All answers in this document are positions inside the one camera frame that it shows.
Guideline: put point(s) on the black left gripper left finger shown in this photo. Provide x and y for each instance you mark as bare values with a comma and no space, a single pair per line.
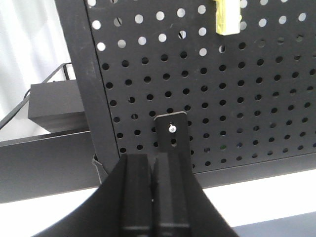
120,207

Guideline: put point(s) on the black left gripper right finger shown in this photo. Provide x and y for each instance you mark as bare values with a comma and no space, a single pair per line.
181,208

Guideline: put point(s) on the white standing desk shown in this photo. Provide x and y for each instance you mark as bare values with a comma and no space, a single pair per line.
281,206

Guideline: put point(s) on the black box behind pegboard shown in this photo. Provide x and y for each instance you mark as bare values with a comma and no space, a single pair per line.
48,143

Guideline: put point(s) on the black perforated pegboard panel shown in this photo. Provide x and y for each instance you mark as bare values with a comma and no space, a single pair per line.
250,98

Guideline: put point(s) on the grey curtain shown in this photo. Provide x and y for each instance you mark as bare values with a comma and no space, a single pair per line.
32,46

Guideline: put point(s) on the left black clamp bracket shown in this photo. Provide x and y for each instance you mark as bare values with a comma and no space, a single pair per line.
173,136

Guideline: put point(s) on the yellow toggle switch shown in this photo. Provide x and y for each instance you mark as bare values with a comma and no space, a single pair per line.
227,17

